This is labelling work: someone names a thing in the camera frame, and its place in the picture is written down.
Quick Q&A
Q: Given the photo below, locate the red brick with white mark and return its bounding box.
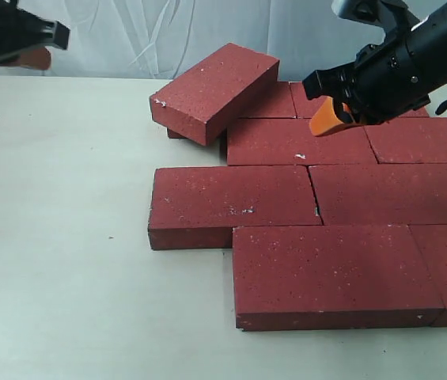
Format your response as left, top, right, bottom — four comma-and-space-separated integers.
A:
226, 119, 377, 166

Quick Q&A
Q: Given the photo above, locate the red brick right edge row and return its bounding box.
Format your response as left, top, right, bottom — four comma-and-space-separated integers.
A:
365, 117, 447, 164

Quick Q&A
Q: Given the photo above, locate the white wrinkled backdrop curtain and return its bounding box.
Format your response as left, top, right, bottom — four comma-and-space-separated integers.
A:
21, 0, 384, 81

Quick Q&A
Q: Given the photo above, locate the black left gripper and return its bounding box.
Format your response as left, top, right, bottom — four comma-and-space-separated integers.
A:
0, 1, 70, 70

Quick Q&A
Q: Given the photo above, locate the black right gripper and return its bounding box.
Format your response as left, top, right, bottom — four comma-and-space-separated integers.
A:
302, 2, 447, 137

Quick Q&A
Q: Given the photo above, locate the red brick under tilted one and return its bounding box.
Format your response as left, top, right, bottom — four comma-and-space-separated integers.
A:
166, 81, 297, 140

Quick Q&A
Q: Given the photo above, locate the red brick back row right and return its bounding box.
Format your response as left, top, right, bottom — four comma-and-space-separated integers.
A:
290, 82, 429, 119

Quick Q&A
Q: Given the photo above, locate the large red brick front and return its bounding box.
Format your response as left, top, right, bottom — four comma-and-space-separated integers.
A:
233, 225, 445, 331

